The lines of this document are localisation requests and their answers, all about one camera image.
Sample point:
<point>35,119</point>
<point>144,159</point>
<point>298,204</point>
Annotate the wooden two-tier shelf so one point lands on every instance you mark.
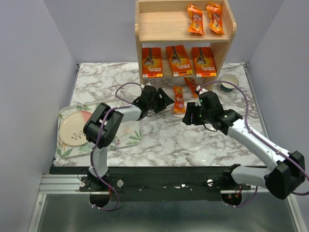
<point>165,22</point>

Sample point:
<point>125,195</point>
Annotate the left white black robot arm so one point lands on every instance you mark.
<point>102,127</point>

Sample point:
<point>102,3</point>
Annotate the cream and pink plate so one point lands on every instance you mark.
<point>71,129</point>

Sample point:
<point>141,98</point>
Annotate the dark green ceramic bowl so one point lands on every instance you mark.
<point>228,82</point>

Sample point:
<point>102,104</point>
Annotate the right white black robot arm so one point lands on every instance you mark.
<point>284,171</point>

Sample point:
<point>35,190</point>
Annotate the orange razor pouch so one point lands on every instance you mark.
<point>191,83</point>
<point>179,102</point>
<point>196,20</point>
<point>214,11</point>

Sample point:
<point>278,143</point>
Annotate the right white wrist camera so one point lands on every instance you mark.
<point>202,96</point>

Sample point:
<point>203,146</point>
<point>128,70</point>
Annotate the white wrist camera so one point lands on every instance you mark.
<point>202,96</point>
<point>142,86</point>

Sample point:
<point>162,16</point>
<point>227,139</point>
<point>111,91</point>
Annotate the orange razor box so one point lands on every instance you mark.
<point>203,61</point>
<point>179,61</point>
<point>152,62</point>

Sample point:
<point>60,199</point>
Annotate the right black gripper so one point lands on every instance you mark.
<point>191,108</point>

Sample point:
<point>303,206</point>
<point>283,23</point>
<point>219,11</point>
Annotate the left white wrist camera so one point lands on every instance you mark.
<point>142,86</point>

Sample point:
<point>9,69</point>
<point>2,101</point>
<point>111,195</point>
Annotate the aluminium frame rail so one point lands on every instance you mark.
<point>60,184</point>

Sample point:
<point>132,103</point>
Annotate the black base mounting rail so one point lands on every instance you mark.
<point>159,196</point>

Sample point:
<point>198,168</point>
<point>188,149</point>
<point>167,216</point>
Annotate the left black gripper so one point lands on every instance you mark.
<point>165,101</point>

